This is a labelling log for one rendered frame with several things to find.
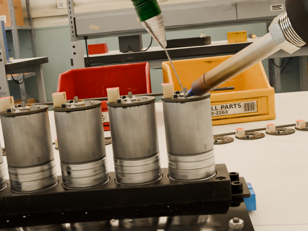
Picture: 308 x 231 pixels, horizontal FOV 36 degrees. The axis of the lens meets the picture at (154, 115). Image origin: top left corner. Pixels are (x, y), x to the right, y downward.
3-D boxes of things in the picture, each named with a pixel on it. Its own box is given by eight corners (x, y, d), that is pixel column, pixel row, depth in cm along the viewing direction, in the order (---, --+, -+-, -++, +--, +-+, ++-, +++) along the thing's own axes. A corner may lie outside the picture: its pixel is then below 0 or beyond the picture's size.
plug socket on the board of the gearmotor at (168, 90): (178, 96, 24) (177, 83, 23) (162, 98, 24) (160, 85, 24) (178, 95, 24) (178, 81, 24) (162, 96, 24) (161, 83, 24)
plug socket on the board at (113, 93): (123, 101, 24) (121, 88, 24) (106, 103, 24) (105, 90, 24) (125, 99, 25) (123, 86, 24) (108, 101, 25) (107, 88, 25)
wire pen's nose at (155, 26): (151, 51, 23) (138, 22, 23) (171, 41, 23) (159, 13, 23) (156, 52, 22) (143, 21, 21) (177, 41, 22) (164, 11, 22)
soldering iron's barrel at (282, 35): (191, 107, 22) (304, 41, 17) (178, 76, 22) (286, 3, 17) (212, 102, 23) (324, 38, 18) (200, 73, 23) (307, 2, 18)
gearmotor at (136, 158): (162, 200, 24) (153, 99, 23) (114, 203, 24) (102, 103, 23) (164, 184, 26) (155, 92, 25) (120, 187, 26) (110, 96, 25)
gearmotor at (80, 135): (107, 204, 24) (96, 104, 23) (59, 207, 24) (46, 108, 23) (114, 188, 26) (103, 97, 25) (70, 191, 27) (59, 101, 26)
